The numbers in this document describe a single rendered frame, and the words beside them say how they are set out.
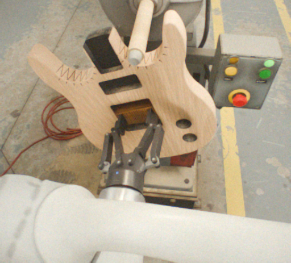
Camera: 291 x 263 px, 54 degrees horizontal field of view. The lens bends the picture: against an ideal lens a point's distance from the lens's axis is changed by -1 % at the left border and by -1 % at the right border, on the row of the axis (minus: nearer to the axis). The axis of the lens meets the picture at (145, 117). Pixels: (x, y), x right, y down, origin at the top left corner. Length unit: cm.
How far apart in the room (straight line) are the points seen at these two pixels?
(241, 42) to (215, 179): 115
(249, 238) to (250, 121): 188
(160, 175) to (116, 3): 95
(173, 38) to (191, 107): 18
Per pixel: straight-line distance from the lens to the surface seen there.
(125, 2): 72
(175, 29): 53
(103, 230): 32
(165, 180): 145
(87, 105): 69
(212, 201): 176
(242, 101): 85
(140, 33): 55
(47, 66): 65
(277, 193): 190
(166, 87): 61
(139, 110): 67
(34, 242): 37
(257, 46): 83
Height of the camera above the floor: 157
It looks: 49 degrees down
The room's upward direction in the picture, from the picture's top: straight up
